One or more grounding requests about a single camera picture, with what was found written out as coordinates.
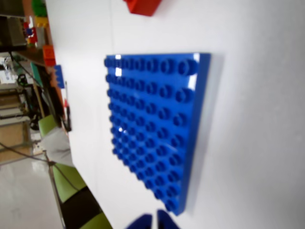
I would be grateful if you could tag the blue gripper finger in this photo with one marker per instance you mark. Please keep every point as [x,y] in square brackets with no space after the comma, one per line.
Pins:
[142,222]
[166,221]

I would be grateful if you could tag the small blue toy block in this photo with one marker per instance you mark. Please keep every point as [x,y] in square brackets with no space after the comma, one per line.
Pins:
[59,76]

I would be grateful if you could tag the orange toy block with face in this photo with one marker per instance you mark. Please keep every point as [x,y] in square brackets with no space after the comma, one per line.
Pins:
[49,55]

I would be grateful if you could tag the red two-by-four toy block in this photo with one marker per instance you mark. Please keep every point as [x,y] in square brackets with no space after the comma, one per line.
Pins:
[143,6]

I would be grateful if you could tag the small mixed colour block pile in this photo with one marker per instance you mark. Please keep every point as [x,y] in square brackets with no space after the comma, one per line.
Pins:
[29,32]

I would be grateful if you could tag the yellow toy block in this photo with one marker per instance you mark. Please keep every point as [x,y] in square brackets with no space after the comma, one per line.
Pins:
[41,22]

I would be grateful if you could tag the green toy block on shelf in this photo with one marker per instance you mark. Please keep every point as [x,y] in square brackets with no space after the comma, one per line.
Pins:
[38,7]

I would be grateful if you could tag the green and black chair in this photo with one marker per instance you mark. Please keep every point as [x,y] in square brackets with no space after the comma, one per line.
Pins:
[69,181]

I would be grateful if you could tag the grey jacket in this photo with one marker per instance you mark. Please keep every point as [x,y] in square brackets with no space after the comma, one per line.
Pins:
[57,145]

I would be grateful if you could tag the blue studded base plate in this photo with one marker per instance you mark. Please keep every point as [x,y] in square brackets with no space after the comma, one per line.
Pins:
[152,114]

